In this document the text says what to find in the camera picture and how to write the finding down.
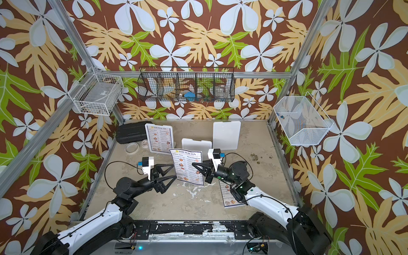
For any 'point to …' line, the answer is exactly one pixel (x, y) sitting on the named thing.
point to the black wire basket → (186, 84)
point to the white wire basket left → (96, 93)
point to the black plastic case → (132, 133)
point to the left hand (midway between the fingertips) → (174, 170)
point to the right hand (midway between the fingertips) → (193, 165)
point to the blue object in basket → (190, 96)
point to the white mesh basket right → (303, 122)
